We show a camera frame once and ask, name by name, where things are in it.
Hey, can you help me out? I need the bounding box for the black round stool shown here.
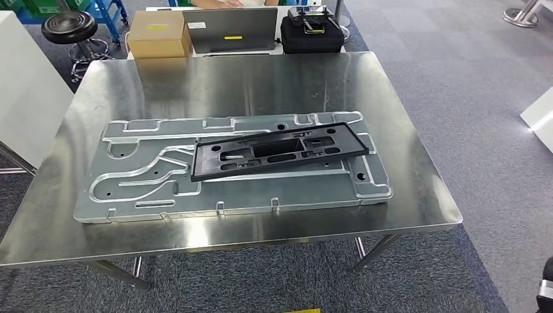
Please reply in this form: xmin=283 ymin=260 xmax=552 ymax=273
xmin=41 ymin=10 xmax=115 ymax=83

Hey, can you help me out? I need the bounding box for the black plastic frame part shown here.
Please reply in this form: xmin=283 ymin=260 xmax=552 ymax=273
xmin=190 ymin=122 xmax=370 ymax=183

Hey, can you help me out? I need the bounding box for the small steel table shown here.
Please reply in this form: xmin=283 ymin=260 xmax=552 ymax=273
xmin=0 ymin=142 xmax=38 ymax=176

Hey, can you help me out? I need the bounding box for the grey remote controller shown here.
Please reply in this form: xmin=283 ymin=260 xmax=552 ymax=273
xmin=287 ymin=6 xmax=340 ymax=35

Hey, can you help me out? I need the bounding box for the grey laptop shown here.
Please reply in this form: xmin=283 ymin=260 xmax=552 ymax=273
xmin=181 ymin=7 xmax=280 ymax=55

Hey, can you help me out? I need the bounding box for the chrome stanchion base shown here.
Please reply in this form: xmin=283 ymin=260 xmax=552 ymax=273
xmin=502 ymin=0 xmax=553 ymax=29

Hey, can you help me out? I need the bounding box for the white cabinet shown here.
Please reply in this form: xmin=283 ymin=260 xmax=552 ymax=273
xmin=0 ymin=10 xmax=75 ymax=170

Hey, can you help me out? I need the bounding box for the stamped grey metal panel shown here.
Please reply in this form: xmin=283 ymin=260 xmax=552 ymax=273
xmin=73 ymin=111 xmax=394 ymax=224

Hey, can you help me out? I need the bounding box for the brown cardboard box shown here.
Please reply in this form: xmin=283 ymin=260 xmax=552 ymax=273
xmin=126 ymin=10 xmax=193 ymax=59

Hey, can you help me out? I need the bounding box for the stainless steel workbench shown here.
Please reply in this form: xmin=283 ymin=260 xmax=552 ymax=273
xmin=0 ymin=52 xmax=464 ymax=291

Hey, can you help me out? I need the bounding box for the person's hand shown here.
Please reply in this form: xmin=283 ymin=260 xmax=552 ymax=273
xmin=190 ymin=0 xmax=245 ymax=10

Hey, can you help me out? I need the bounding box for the black carrying case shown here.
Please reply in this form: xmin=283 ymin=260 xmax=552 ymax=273
xmin=280 ymin=15 xmax=345 ymax=55

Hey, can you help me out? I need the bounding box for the blue metal rack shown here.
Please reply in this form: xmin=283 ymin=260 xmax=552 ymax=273
xmin=15 ymin=0 xmax=130 ymax=46

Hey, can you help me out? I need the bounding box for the green plastic crate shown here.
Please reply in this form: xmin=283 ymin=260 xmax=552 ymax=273
xmin=0 ymin=0 xmax=94 ymax=18

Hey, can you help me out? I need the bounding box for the white desk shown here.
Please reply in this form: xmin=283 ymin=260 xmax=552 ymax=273
xmin=127 ymin=5 xmax=346 ymax=59

